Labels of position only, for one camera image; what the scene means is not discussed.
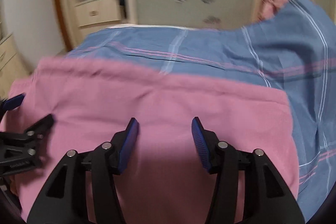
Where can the person's left hand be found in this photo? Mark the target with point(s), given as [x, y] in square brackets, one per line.
[13, 186]

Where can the pink and cream hooded jacket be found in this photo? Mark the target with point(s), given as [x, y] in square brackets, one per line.
[91, 99]

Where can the wardrobe upper drawer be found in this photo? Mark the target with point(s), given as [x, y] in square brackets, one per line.
[97, 11]

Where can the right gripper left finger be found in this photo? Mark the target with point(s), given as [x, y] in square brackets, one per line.
[63, 197]

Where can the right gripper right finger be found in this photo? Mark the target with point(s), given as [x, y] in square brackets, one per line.
[267, 198]

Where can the light wood side cabinet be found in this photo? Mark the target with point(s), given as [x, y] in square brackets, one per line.
[12, 66]

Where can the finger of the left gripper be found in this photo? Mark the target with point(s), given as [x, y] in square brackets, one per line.
[12, 103]

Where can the wardrobe drawer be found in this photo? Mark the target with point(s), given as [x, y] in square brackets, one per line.
[97, 11]
[91, 28]

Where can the blue plaid duvet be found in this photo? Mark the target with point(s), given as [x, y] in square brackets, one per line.
[294, 51]

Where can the wardrobe lower drawer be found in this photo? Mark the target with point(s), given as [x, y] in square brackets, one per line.
[91, 28]

